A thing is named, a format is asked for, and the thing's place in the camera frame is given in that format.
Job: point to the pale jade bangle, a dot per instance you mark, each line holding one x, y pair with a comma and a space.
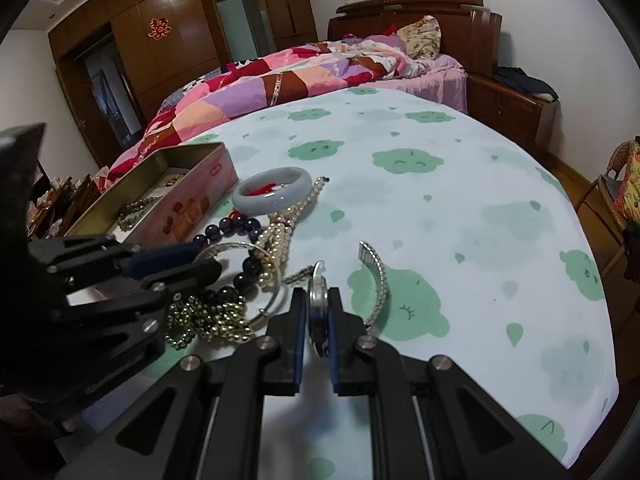
295, 201

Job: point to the printed card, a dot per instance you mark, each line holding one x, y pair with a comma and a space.
172, 180

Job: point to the wicker chair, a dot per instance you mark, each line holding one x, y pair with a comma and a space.
607, 210

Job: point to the cluttered wooden tv stand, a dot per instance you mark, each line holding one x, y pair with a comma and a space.
75, 200

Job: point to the floral pillow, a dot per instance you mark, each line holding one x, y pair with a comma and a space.
422, 35

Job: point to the thin silver bangle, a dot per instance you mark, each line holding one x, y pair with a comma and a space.
278, 285

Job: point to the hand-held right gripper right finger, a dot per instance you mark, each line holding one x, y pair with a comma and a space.
334, 355

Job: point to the dark clothes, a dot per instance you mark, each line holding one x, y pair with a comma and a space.
525, 82

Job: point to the pink metal tin box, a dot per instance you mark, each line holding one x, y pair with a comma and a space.
210, 182

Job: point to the brown wooden wardrobe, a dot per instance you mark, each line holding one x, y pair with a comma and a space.
185, 25

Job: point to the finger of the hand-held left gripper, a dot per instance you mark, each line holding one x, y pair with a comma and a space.
190, 280
160, 260

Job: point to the pink patchwork quilt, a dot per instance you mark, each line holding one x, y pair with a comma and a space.
240, 85

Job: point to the wooden bed headboard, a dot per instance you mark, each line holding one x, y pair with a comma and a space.
470, 30

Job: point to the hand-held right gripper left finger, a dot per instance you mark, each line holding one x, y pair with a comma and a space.
298, 340

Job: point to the red paper decoration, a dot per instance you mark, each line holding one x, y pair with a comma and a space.
157, 29

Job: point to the wooden nightstand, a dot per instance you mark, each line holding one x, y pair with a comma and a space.
510, 110

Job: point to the colourful chair cushion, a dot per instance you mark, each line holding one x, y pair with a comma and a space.
631, 190

